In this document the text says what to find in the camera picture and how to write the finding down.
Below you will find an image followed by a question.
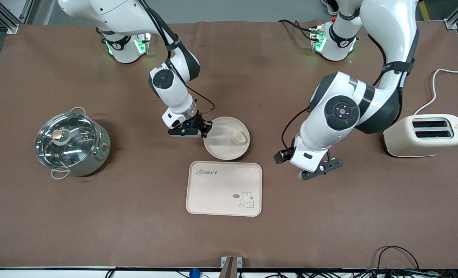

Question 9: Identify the aluminium table edge bracket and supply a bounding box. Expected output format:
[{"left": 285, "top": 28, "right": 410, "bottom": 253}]
[{"left": 221, "top": 256, "right": 243, "bottom": 278}]

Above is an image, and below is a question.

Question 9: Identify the glass pot lid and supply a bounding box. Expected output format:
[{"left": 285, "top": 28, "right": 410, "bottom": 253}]
[{"left": 35, "top": 113, "right": 98, "bottom": 170}]

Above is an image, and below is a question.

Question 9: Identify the black looped cable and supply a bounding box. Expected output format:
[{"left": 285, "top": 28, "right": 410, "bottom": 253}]
[{"left": 376, "top": 246, "right": 420, "bottom": 275}]

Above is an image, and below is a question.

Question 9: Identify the cream round plate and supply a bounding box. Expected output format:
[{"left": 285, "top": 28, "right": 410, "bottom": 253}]
[{"left": 203, "top": 117, "right": 250, "bottom": 161}]

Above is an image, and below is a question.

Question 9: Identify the cream rabbit print tray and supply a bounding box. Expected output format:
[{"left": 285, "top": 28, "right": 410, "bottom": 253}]
[{"left": 185, "top": 161, "right": 263, "bottom": 217}]

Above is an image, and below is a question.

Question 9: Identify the black cable bundle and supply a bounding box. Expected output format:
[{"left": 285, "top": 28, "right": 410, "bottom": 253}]
[{"left": 241, "top": 270, "right": 458, "bottom": 278}]

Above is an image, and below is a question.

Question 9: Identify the steel electric cooking pot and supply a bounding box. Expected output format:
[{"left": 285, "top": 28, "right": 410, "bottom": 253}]
[{"left": 40, "top": 107, "right": 112, "bottom": 180}]

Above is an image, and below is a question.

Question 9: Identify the cream two-slot toaster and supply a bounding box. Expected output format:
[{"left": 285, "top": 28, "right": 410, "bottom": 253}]
[{"left": 383, "top": 114, "right": 458, "bottom": 158}]

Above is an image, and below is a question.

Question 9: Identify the brown table mat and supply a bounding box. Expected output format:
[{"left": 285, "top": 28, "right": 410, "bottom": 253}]
[{"left": 0, "top": 19, "right": 458, "bottom": 270}]

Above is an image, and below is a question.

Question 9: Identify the white toaster power cord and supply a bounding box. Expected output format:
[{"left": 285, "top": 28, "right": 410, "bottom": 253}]
[{"left": 414, "top": 69, "right": 458, "bottom": 116}]

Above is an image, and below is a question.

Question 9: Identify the pale steamed bun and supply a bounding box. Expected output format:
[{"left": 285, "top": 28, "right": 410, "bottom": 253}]
[{"left": 233, "top": 130, "right": 249, "bottom": 146}]

